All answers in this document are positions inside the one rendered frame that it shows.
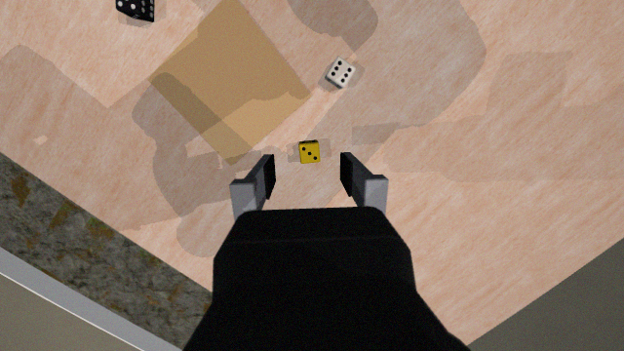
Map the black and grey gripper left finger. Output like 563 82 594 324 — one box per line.
229 154 276 221

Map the white die with black pips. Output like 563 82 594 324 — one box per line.
325 56 356 89

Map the tan translucent mat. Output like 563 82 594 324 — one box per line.
147 0 312 166

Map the yellow die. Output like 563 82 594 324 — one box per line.
298 139 321 164

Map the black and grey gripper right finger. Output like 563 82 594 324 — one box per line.
340 152 389 215

